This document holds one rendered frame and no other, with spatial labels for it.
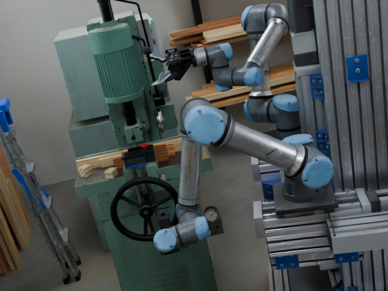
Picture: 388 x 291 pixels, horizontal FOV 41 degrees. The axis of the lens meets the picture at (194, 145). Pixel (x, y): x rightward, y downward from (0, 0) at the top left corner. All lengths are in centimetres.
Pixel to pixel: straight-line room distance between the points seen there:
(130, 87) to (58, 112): 252
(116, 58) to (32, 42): 245
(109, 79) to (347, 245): 114
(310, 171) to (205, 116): 40
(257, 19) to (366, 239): 107
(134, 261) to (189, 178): 74
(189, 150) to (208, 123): 22
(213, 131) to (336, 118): 62
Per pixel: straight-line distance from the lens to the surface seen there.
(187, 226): 175
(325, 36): 193
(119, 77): 218
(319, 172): 174
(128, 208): 229
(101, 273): 332
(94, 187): 225
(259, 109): 239
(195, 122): 157
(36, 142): 477
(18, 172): 306
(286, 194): 194
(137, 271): 245
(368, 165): 212
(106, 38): 215
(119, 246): 238
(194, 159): 177
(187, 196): 182
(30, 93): 465
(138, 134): 228
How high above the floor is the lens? 175
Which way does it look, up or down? 21 degrees down
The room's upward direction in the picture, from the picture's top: 12 degrees counter-clockwise
